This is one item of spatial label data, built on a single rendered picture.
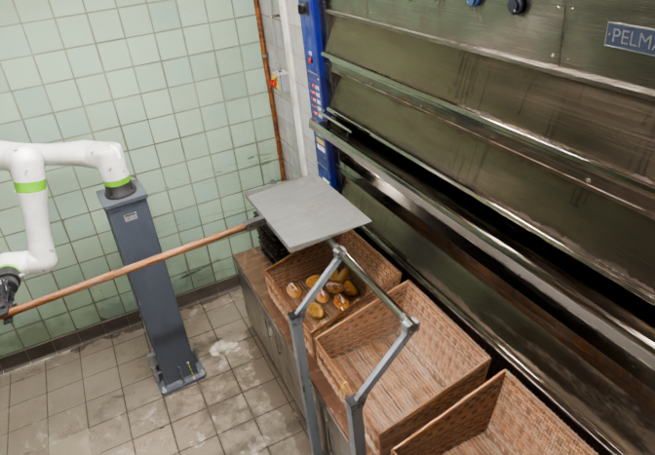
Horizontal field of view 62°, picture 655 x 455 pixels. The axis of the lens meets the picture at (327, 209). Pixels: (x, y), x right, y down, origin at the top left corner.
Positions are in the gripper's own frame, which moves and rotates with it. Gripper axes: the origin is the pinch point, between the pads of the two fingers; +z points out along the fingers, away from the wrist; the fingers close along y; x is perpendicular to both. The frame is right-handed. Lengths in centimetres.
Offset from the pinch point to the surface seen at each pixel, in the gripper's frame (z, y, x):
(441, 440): 93, 53, -121
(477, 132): 68, -44, -157
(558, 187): 100, -38, -158
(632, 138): 119, -60, -157
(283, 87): -89, -21, -150
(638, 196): 124, -47, -157
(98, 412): -55, 115, 1
